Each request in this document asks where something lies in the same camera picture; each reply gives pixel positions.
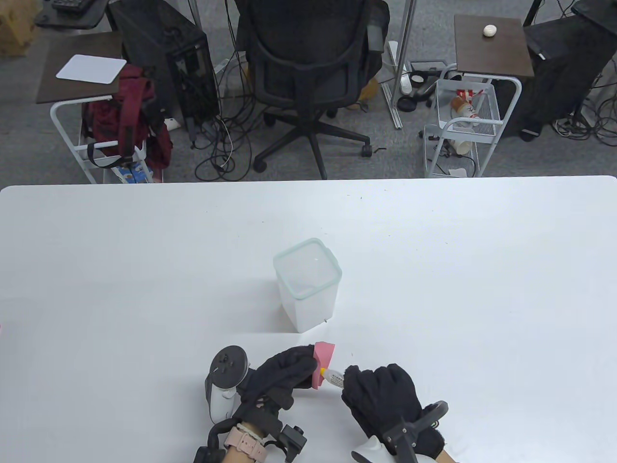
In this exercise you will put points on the black computer tower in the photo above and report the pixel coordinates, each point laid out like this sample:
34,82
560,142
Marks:
159,43

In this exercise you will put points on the large black case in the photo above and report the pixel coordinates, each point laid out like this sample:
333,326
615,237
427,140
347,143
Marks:
559,62

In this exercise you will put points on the black keyboard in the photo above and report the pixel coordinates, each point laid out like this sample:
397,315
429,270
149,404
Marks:
70,4

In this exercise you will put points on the pink card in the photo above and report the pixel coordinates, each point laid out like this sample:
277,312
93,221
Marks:
324,354

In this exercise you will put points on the white rectangular pad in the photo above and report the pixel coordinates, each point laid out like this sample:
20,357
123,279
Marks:
91,68

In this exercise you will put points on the brown top side table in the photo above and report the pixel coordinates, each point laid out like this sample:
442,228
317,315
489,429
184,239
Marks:
58,87
491,53

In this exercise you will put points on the red and white packet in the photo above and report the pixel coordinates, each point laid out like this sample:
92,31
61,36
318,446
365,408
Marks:
467,92

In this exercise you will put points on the orange and white paper cup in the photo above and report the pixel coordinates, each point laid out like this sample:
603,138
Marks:
465,108

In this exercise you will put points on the black and white controller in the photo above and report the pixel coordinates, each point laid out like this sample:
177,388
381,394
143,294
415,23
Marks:
400,441
224,381

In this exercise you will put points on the clear plastic container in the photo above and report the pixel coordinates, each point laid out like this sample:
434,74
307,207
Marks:
308,289

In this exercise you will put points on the person's right hand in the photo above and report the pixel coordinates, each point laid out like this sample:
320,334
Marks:
381,390

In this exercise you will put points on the black office chair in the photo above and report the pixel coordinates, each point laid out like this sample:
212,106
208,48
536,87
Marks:
303,53

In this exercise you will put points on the pink wristwatch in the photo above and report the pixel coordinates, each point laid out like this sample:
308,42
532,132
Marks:
246,443

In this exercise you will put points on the black round lid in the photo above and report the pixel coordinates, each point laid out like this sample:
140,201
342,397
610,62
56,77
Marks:
406,104

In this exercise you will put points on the white power adapter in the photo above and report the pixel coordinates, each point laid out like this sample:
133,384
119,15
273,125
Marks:
171,123

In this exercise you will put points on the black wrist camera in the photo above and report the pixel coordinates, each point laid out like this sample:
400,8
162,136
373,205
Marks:
291,440

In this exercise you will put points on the yellow liquid glue bottle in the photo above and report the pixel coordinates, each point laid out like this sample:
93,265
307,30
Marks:
335,378

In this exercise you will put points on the dark red backpack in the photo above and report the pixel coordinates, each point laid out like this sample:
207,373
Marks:
125,111

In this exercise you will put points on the person's left hand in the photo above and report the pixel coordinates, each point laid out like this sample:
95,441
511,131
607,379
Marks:
284,371

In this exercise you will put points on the blue snack box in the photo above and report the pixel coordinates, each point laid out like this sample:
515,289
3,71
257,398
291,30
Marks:
132,173

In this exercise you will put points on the silver aluminium post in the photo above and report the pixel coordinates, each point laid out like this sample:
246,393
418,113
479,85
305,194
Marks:
405,29
195,12

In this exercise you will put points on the brown cardboard box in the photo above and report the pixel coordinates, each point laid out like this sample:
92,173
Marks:
14,34

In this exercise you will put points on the person's left forearm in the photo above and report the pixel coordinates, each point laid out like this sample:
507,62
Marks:
236,456

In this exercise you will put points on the small white round object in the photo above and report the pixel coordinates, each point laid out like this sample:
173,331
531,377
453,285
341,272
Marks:
489,31

